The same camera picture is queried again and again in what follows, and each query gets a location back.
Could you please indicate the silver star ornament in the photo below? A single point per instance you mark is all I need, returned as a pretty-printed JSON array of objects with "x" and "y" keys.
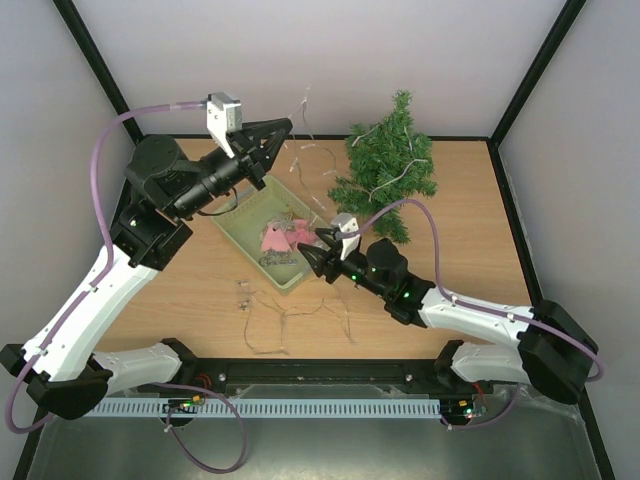
[{"x": 284, "y": 221}]

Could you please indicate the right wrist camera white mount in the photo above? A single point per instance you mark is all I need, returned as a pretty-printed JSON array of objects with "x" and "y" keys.
[{"x": 346, "y": 234}]

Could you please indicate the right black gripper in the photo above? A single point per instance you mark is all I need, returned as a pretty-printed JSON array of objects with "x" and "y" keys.
[{"x": 333, "y": 262}]

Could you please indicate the light green plastic basket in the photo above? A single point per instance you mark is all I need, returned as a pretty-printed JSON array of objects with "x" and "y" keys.
[{"x": 253, "y": 211}]

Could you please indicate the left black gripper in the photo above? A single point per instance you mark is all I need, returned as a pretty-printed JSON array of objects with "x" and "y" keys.
[{"x": 245, "y": 144}]

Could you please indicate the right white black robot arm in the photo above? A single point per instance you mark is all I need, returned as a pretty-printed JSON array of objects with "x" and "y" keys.
[{"x": 541, "y": 346}]

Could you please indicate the pink paper ornaments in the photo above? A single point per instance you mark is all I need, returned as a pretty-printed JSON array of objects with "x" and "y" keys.
[{"x": 287, "y": 241}]

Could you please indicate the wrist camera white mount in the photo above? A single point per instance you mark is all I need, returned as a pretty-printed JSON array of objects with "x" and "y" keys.
[
  {"x": 223, "y": 116},
  {"x": 346, "y": 234}
]

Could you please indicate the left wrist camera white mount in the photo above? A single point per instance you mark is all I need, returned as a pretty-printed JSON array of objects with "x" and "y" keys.
[{"x": 223, "y": 116}]

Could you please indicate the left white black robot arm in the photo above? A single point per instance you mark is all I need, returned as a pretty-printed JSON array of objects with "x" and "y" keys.
[{"x": 60, "y": 367}]

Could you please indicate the light blue slotted cable duct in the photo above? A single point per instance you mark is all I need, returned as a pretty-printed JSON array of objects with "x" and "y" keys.
[{"x": 249, "y": 408}]

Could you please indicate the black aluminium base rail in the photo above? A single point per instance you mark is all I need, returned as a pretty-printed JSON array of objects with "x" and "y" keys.
[{"x": 320, "y": 372}]

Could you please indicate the small green christmas tree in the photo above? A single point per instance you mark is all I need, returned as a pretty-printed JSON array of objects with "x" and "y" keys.
[{"x": 388, "y": 161}]

